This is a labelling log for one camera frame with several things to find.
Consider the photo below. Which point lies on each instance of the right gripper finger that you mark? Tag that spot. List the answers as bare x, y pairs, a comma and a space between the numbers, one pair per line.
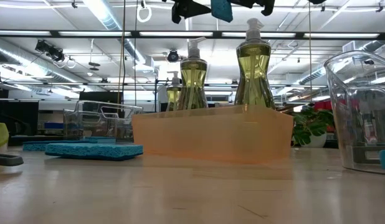
268, 7
186, 9

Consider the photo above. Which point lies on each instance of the black overhead light bar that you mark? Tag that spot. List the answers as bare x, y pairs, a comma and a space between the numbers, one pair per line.
96, 34

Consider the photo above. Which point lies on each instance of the black monitor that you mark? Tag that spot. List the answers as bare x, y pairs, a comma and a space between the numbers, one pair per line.
99, 97

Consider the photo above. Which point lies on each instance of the green potted plant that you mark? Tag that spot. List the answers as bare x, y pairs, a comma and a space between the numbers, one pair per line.
307, 127

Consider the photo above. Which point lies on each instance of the clear plastic bin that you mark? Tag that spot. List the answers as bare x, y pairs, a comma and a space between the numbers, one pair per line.
351, 124
96, 121

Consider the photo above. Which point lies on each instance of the black ceiling camera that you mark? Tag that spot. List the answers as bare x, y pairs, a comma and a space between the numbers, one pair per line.
50, 51
173, 56

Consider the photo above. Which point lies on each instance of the silver ceiling duct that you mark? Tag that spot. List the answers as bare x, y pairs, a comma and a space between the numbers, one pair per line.
102, 12

